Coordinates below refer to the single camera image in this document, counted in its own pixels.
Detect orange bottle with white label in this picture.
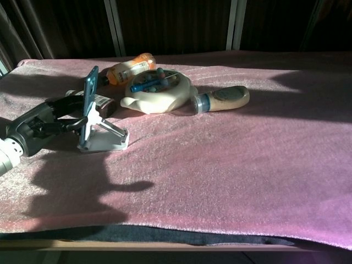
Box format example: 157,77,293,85
102,52,157,87

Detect dark grey under cloth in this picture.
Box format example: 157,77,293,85
0,224,303,247

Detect pink table cloth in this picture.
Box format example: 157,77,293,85
0,50,352,251

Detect dark bottle with white label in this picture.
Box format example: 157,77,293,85
64,89,117,118

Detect white folding phone stand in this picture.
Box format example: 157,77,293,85
76,101,130,153

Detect dark brown curtain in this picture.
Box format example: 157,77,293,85
241,0,352,53
0,0,115,72
118,0,233,57

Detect white round fishing toy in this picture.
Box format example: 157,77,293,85
120,68,197,115

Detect blue pens in tray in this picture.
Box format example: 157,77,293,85
129,79,169,93

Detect blue smartphone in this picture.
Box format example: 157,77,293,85
79,65,100,147

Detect white window post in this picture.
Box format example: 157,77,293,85
225,0,247,51
103,0,127,57

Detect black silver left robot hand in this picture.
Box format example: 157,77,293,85
5,94,89,157

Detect cream bottle with blue cap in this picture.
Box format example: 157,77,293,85
192,85,251,115

